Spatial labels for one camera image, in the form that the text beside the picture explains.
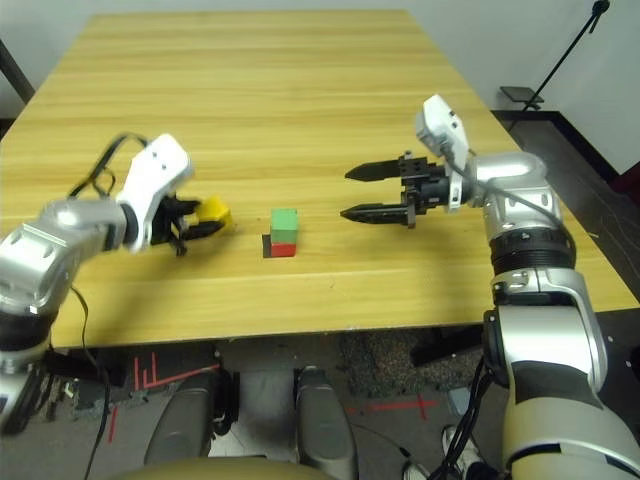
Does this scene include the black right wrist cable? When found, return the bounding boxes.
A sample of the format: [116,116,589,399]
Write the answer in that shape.
[438,143,567,227]

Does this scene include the yellow wooden block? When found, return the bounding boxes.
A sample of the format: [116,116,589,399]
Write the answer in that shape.
[192,195,234,235]

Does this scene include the wooden side table black frame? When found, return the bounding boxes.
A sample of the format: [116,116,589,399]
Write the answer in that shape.
[0,37,37,142]

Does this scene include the red tape cross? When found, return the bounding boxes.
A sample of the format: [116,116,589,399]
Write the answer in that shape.
[368,396,440,420]

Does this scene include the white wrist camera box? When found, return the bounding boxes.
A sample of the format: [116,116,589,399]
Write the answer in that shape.
[414,93,477,215]
[115,132,196,254]

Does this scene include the black cable bundle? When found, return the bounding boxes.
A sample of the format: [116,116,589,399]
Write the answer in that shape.
[428,356,495,480]

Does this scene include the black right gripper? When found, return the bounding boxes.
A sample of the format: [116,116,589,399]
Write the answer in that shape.
[339,151,450,230]

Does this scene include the green wooden block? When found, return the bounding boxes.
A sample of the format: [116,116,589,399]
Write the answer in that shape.
[270,208,301,245]

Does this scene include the grey robot leg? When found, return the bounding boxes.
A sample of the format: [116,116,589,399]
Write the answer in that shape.
[142,371,222,467]
[293,364,359,480]

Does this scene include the black stand with base plate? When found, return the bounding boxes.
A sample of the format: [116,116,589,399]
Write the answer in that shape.
[498,0,612,112]

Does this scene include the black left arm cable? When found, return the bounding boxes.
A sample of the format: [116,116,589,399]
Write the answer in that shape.
[68,131,152,480]

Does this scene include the tan robot torso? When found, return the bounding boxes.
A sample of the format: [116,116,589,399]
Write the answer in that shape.
[106,454,332,480]

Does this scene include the speckled grey floor mat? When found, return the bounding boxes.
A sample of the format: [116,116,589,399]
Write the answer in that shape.
[338,328,482,397]

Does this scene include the grey left robot leg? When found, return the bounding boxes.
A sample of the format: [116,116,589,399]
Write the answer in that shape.
[142,371,222,467]

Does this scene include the black table frame beam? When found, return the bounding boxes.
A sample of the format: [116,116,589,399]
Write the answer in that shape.
[408,323,487,367]

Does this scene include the grey right robot leg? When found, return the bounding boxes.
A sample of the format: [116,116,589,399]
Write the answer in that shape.
[293,364,359,480]

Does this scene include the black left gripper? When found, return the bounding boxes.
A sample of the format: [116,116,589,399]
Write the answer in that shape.
[149,195,229,257]

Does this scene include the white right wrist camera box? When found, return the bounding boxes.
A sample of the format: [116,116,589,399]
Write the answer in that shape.
[414,93,477,215]

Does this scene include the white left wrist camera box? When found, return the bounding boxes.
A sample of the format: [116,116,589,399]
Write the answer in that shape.
[115,132,196,254]

